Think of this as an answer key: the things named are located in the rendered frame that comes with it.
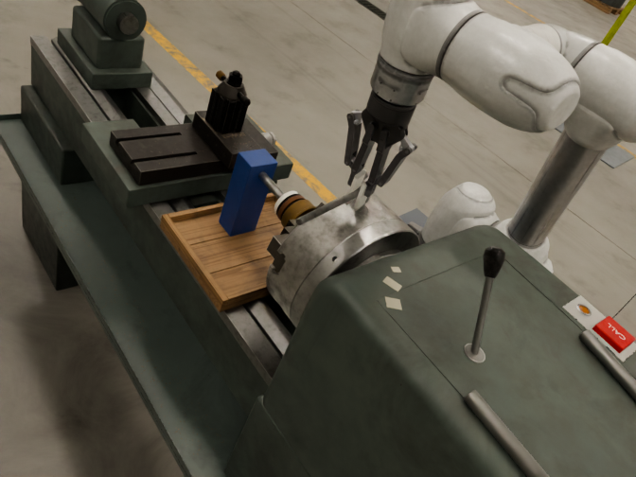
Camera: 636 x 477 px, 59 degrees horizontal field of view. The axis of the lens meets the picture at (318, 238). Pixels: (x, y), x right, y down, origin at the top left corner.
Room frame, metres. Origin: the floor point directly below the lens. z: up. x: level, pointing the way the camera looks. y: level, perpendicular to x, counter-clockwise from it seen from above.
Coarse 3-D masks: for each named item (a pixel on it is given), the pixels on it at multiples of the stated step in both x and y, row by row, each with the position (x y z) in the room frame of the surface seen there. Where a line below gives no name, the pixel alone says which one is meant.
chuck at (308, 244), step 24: (336, 216) 0.88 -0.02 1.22; (360, 216) 0.89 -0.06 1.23; (384, 216) 0.92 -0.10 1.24; (288, 240) 0.83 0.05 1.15; (312, 240) 0.83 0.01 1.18; (336, 240) 0.83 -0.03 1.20; (288, 264) 0.81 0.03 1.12; (312, 264) 0.79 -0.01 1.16; (288, 288) 0.79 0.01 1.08; (288, 312) 0.79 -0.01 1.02
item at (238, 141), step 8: (200, 112) 1.35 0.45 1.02; (200, 120) 1.33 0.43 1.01; (200, 128) 1.32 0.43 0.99; (208, 128) 1.30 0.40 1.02; (208, 136) 1.30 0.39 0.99; (216, 136) 1.28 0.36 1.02; (224, 136) 1.29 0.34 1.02; (240, 136) 1.32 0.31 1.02; (248, 136) 1.34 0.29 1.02; (208, 144) 1.29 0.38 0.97; (216, 144) 1.27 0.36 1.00; (224, 144) 1.26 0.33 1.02; (232, 144) 1.27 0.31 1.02; (240, 144) 1.29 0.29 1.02; (248, 144) 1.30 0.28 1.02; (256, 144) 1.32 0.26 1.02; (216, 152) 1.27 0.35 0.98; (224, 152) 1.25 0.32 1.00; (232, 152) 1.23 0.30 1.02; (224, 160) 1.24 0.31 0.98; (232, 160) 1.23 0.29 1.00
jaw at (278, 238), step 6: (288, 222) 0.95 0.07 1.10; (294, 222) 0.95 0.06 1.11; (288, 228) 0.92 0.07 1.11; (294, 228) 0.93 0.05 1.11; (282, 234) 0.91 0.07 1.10; (288, 234) 0.90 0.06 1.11; (276, 240) 0.86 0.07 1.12; (282, 240) 0.87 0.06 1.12; (270, 246) 0.86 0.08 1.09; (276, 246) 0.86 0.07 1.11; (270, 252) 0.86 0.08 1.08; (276, 252) 0.85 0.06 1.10; (276, 258) 0.83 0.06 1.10; (282, 258) 0.82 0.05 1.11; (276, 264) 0.82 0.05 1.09; (282, 264) 0.82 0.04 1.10; (276, 270) 0.82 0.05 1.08
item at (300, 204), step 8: (288, 200) 1.01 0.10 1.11; (296, 200) 1.02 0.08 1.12; (304, 200) 1.02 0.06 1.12; (280, 208) 1.00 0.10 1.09; (288, 208) 0.99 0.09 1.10; (296, 208) 0.99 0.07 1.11; (304, 208) 1.00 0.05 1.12; (312, 208) 1.00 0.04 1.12; (280, 216) 1.00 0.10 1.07; (288, 216) 0.98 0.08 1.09; (296, 216) 0.97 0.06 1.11
